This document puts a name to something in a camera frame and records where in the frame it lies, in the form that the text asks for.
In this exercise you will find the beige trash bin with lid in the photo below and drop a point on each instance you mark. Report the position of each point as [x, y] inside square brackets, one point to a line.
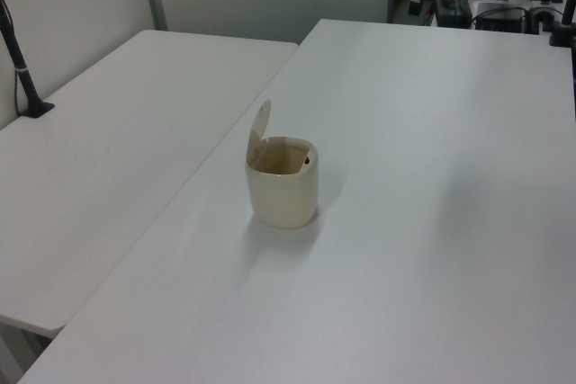
[281, 199]

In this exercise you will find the white side table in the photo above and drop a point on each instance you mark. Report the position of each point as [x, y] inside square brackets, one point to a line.
[112, 154]

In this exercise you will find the black box with green parts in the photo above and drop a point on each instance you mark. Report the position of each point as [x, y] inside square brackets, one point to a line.
[452, 13]

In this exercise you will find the black flat electronic device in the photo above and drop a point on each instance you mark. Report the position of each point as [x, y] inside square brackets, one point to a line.
[499, 13]

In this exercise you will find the white zip tie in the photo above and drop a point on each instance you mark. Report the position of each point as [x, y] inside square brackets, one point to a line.
[20, 70]

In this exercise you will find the black clamp pole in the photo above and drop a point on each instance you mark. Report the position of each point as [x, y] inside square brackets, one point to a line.
[562, 33]

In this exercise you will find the black camera pole with base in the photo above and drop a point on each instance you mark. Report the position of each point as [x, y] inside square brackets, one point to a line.
[22, 83]

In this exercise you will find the small black bracket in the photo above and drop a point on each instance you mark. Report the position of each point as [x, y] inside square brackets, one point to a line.
[540, 15]

